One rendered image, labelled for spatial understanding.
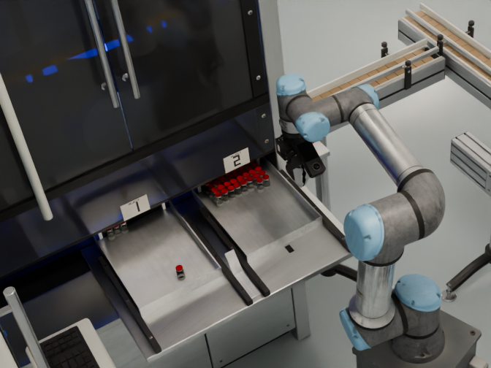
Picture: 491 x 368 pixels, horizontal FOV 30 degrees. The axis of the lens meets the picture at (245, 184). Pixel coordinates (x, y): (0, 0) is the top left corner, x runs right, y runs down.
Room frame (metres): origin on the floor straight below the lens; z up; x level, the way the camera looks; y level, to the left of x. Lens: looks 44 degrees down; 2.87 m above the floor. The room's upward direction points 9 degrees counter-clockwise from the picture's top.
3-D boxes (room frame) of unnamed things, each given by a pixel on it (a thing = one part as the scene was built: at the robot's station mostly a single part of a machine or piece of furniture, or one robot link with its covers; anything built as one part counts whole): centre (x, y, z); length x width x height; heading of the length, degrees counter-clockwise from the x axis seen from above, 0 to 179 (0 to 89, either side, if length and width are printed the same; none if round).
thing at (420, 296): (1.47, -0.39, 0.96); 0.13 x 0.12 x 0.14; 106
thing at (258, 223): (1.97, -0.02, 0.90); 0.34 x 0.26 x 0.04; 24
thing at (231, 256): (1.70, 0.05, 0.91); 0.14 x 0.03 x 0.06; 24
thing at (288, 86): (1.84, -0.15, 1.39); 0.09 x 0.08 x 0.11; 16
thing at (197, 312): (1.84, 0.11, 0.87); 0.70 x 0.48 x 0.02; 114
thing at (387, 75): (2.42, -0.41, 0.92); 0.69 x 0.16 x 0.16; 114
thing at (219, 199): (2.05, 0.02, 0.90); 0.18 x 0.02 x 0.05; 114
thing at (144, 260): (1.83, 0.29, 0.90); 0.34 x 0.26 x 0.04; 24
